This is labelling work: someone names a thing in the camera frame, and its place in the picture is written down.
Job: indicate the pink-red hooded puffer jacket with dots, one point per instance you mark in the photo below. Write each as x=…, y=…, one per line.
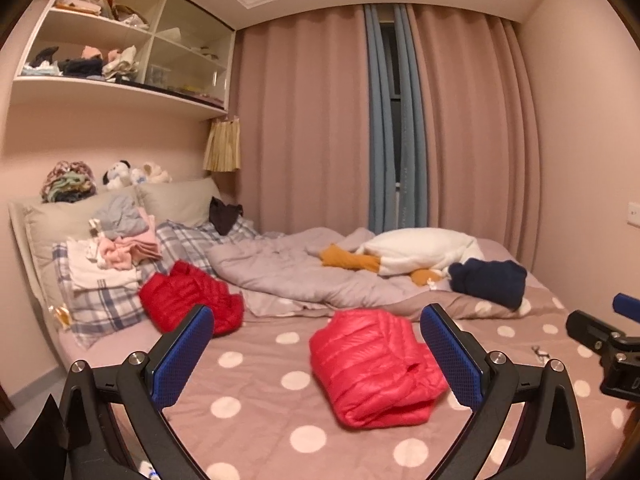
x=370, y=360

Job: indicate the mixed small clothes pile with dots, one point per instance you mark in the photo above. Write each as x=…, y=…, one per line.
x=85, y=66

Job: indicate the plaid shirt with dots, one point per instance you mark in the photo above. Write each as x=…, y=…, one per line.
x=185, y=245

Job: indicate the white wall socket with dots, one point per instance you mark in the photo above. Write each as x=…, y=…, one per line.
x=634, y=215

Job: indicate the colourful cloth pile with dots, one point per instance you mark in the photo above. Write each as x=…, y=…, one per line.
x=67, y=182

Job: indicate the beige headboard cushion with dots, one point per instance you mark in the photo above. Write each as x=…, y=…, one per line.
x=55, y=225
x=175, y=200

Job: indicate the grey-blue crumpled garment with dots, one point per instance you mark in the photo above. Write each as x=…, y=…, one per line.
x=122, y=215

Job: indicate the white wall shelf unit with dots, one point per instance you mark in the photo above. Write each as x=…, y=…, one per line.
x=125, y=95

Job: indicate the beige pleated lamp shade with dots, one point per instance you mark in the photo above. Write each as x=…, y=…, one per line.
x=222, y=145

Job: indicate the black garment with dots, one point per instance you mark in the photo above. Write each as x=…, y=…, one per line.
x=225, y=215

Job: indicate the white folded garment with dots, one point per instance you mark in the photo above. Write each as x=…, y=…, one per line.
x=100, y=270

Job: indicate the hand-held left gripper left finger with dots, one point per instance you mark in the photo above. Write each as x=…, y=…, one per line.
x=182, y=355

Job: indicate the pink folded clothes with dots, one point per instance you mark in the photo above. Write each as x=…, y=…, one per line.
x=135, y=250

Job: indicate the folded dark red puffer jacket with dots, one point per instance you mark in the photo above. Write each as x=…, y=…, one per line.
x=185, y=290

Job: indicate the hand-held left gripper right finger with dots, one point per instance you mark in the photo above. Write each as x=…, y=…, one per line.
x=452, y=355

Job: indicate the white goose plush toy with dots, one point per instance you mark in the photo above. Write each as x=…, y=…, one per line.
x=420, y=252

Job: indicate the pink curtain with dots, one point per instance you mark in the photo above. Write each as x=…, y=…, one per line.
x=300, y=120
x=475, y=135

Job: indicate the cluttered papers and cloths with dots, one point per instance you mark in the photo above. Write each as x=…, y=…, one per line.
x=110, y=10

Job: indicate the dark window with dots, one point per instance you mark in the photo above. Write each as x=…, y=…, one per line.
x=392, y=70

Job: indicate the navy blue garment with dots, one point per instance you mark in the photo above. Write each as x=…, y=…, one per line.
x=490, y=280

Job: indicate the grey duvet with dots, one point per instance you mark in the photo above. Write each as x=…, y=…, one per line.
x=280, y=270

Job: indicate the large plaid pillow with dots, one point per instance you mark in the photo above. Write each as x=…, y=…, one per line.
x=100, y=310

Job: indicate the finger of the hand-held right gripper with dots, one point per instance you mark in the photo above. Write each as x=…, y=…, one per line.
x=627, y=306
x=595, y=332

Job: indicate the blue curtain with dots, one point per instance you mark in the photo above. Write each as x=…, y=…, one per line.
x=415, y=135
x=375, y=160

